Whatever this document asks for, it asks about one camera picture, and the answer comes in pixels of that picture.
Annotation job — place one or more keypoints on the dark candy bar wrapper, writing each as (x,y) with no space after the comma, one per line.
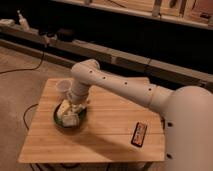
(139,134)

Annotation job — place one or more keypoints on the translucent plastic cup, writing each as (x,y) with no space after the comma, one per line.
(63,87)

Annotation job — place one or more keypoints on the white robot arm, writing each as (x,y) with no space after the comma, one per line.
(188,113)

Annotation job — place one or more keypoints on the green ceramic bowl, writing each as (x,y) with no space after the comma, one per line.
(59,122)

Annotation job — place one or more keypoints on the white spray bottle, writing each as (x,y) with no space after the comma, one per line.
(23,22)

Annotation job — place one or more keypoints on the black power adapter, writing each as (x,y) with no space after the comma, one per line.
(46,35)

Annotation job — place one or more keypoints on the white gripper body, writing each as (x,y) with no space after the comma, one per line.
(78,103)

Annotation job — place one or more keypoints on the dark box on ledge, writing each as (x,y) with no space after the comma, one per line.
(65,35)

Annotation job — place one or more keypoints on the wooden table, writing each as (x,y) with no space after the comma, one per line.
(104,136)

